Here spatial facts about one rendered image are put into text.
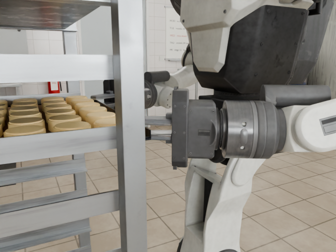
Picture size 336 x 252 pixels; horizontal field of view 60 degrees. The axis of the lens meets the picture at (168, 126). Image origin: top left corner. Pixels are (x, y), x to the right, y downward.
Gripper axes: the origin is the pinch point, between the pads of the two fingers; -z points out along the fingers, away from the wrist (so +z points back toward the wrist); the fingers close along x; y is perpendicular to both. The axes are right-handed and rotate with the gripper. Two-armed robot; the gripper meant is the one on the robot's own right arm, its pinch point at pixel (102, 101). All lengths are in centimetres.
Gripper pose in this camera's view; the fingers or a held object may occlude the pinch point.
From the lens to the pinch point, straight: 75.7
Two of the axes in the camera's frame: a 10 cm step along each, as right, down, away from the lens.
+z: 5.6, -1.9, 8.1
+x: 0.0, -9.7, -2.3
